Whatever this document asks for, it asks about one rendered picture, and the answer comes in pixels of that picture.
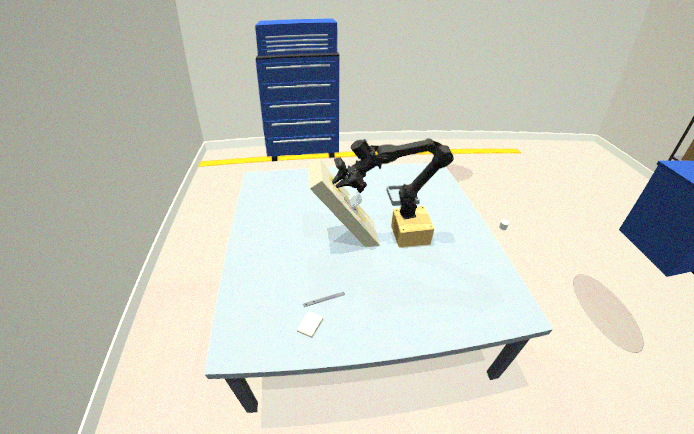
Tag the grey narrow bar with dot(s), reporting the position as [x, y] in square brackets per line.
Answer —
[323, 299]

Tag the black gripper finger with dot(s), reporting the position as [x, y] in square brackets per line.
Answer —
[344, 182]
[338, 177]

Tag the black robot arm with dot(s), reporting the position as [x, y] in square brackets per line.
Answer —
[387, 153]

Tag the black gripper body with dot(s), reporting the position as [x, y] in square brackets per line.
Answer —
[341, 166]

